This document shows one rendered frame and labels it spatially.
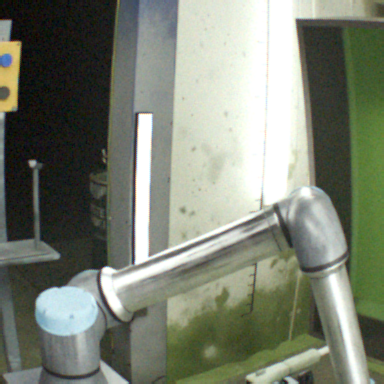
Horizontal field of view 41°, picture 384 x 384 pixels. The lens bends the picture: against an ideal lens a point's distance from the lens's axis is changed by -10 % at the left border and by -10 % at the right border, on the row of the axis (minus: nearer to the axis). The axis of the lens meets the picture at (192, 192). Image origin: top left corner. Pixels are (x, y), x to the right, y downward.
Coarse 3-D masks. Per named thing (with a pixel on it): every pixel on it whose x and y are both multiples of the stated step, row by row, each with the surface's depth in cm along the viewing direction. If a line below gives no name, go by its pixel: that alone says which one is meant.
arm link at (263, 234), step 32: (320, 192) 125; (256, 224) 125; (160, 256) 132; (192, 256) 128; (224, 256) 126; (256, 256) 126; (96, 288) 131; (128, 288) 131; (160, 288) 130; (192, 288) 131; (128, 320) 135
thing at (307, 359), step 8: (304, 352) 168; (312, 352) 168; (320, 352) 170; (328, 352) 173; (288, 360) 163; (296, 360) 163; (304, 360) 164; (312, 360) 166; (272, 368) 158; (280, 368) 158; (288, 368) 159; (296, 368) 162; (304, 368) 165; (248, 376) 154; (256, 376) 153; (264, 376) 154; (272, 376) 155; (280, 376) 157; (288, 376) 161
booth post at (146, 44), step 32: (128, 0) 194; (160, 0) 194; (128, 32) 196; (160, 32) 197; (128, 64) 197; (160, 64) 200; (128, 96) 199; (160, 96) 203; (128, 128) 200; (160, 128) 206; (128, 160) 202; (160, 160) 208; (128, 192) 204; (160, 192) 211; (128, 224) 206; (160, 224) 214; (128, 256) 208; (160, 320) 223; (128, 352) 218; (160, 352) 226
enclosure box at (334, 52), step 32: (320, 32) 174; (352, 32) 186; (320, 64) 176; (352, 64) 191; (320, 96) 179; (352, 96) 194; (320, 128) 182; (352, 128) 197; (320, 160) 185; (352, 160) 201; (352, 192) 205; (352, 224) 210; (352, 256) 215; (352, 288) 222; (320, 320) 208
